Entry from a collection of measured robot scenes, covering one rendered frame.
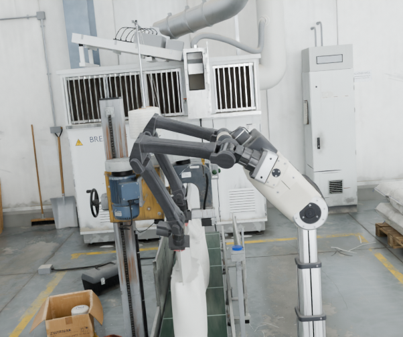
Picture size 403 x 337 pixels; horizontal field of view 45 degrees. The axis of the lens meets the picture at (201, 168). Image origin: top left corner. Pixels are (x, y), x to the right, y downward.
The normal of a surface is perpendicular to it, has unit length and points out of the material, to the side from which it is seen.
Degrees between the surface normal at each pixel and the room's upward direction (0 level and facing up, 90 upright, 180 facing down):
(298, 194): 115
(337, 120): 90
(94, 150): 90
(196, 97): 90
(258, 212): 90
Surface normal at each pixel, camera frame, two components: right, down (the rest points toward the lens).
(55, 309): 0.24, 0.14
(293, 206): 0.38, 0.53
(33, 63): -0.01, 0.17
